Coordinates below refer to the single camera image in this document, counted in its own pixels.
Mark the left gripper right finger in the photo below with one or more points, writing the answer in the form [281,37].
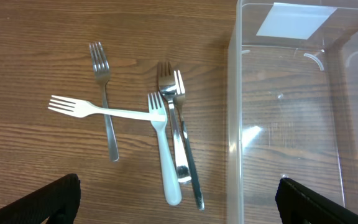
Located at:
[298,204]

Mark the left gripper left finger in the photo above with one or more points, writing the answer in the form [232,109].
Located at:
[57,202]

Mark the white plastic fork thin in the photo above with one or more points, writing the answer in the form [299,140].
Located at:
[81,108]

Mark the left clear plastic container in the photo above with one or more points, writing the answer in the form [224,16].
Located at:
[292,104]

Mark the matte steel fork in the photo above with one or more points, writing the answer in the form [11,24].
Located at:
[102,76]

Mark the shiny steel fork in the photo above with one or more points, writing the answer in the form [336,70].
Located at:
[168,89]

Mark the white plastic fork thick handle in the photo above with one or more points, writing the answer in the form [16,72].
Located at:
[171,185]

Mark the dark handled steel fork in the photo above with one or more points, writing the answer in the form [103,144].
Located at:
[179,101]

